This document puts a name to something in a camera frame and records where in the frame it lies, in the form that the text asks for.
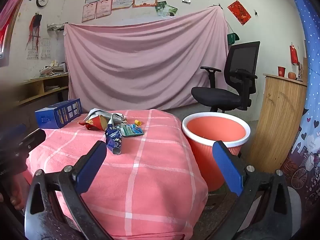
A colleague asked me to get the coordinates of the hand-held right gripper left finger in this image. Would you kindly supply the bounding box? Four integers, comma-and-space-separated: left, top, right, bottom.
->
24, 141, 112, 240

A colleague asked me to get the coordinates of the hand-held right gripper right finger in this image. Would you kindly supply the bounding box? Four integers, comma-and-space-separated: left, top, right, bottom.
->
212, 141, 293, 240

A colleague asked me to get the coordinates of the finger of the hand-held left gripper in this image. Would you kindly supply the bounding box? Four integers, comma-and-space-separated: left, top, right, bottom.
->
0, 123, 27, 143
18, 128, 47, 153

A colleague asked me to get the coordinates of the blue snack wrapper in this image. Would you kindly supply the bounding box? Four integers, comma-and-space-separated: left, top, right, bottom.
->
105, 124, 123, 155

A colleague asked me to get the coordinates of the orange bin with white rim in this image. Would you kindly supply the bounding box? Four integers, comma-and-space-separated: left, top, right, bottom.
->
182, 112, 251, 192

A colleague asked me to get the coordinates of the green blue packet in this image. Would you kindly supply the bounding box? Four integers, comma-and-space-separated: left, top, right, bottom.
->
119, 124, 145, 137

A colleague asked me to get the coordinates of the grey wrapper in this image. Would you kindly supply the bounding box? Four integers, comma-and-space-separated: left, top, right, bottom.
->
86, 108, 128, 127

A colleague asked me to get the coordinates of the person's left hand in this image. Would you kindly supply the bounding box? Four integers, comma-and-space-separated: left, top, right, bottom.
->
0, 174, 27, 212

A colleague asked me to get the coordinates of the blue cardboard box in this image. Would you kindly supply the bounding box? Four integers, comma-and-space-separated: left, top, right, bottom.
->
34, 98, 83, 129

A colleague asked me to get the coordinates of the wooden shelf unit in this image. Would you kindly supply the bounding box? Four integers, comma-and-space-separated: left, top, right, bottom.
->
15, 73, 69, 107

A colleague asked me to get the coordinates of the pink checked blanket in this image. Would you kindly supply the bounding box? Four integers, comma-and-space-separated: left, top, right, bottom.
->
26, 109, 209, 240

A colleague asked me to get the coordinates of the wooden cabinet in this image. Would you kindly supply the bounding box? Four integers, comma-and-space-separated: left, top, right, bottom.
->
246, 73, 307, 173

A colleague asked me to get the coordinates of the stack of books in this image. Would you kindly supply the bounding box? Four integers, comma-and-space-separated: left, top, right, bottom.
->
39, 60, 68, 77

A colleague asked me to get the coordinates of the black office chair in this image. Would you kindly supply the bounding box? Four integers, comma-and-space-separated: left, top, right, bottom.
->
191, 41, 260, 113

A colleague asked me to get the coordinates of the red black tassel ornament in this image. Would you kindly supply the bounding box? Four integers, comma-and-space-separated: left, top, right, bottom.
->
26, 14, 42, 50

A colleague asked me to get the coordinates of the blue dotted printed curtain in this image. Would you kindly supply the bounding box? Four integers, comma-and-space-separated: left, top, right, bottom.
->
279, 0, 320, 205

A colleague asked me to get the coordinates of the pink hanging sheet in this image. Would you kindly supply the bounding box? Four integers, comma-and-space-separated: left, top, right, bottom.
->
64, 6, 229, 111

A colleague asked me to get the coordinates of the pink curtain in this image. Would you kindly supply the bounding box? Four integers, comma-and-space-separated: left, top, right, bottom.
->
0, 0, 34, 30

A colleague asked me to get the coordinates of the green bag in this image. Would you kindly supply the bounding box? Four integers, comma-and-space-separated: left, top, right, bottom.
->
227, 33, 240, 45

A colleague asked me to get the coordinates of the red hanging ornament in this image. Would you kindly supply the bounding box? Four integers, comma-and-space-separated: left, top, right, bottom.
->
289, 42, 299, 65

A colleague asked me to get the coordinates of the green photo print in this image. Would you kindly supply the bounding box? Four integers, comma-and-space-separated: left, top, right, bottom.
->
155, 1, 167, 15
164, 5, 178, 17

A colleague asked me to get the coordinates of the paper wall calendar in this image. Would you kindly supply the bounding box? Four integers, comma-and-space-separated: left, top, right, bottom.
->
27, 39, 51, 60

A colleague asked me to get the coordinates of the wire wall shelf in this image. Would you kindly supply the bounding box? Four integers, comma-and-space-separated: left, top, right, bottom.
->
47, 23, 65, 32

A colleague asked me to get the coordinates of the wooden frame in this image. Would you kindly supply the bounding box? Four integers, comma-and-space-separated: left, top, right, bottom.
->
297, 57, 308, 82

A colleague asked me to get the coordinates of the red paper wall poster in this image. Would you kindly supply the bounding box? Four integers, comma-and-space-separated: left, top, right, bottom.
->
227, 0, 252, 26

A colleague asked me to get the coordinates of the group of wall certificates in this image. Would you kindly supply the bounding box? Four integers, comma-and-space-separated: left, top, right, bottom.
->
81, 0, 174, 23

